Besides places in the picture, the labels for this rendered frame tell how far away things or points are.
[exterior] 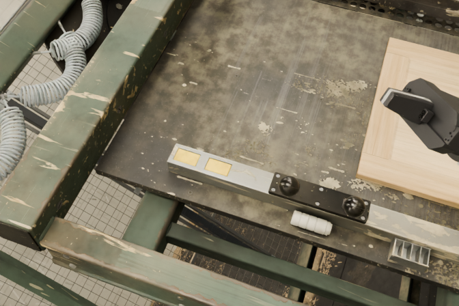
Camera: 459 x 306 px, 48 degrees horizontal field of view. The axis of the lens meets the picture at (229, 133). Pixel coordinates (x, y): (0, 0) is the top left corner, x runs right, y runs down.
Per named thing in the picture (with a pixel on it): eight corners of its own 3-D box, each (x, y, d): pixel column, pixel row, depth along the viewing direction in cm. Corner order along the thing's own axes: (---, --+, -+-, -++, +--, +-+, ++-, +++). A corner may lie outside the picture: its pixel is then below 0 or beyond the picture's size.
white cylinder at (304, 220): (289, 226, 103) (327, 238, 102) (291, 220, 101) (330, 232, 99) (293, 214, 105) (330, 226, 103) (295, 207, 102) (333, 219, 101)
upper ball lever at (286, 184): (296, 199, 103) (296, 199, 90) (279, 192, 104) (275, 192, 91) (302, 180, 103) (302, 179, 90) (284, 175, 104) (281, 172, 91)
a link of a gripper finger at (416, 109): (393, 85, 61) (432, 101, 63) (378, 107, 62) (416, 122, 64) (399, 91, 59) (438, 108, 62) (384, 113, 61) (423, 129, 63)
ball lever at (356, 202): (355, 217, 101) (363, 220, 88) (336, 211, 102) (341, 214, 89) (360, 199, 101) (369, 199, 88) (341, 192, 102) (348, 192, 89)
